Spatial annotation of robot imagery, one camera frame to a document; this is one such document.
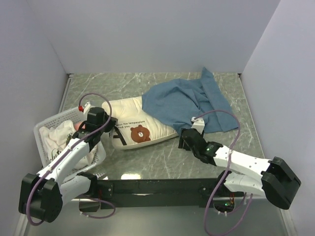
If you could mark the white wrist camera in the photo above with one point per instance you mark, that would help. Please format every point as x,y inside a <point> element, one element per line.
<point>198,124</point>
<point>84,109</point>

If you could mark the pink cloth in basket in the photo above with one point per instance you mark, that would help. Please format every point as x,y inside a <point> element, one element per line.
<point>79,125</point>

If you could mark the cream bear print pillow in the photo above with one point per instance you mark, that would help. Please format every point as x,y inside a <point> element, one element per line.
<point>135,128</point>

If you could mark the blue fabric pillowcase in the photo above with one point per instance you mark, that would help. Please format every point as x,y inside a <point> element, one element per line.
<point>174,103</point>

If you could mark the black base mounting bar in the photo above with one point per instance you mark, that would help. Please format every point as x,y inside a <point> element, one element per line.
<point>156,192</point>

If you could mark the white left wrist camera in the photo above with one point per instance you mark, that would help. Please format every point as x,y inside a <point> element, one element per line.
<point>84,109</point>

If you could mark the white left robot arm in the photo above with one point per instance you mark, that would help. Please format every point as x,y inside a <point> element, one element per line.
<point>43,195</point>

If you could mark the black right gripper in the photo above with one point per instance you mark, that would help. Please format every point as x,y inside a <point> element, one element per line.
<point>181,142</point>

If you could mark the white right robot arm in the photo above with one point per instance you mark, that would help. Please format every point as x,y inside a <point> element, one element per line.
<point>272,179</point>

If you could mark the white plastic laundry basket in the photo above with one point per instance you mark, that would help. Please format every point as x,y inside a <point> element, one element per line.
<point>54,121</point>

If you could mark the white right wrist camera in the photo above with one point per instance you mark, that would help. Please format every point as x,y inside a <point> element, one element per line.
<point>198,124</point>

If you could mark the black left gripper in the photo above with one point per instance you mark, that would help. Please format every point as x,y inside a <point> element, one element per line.
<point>112,121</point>

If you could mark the white printed cloth in basket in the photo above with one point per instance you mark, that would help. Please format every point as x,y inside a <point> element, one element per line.
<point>56,139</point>

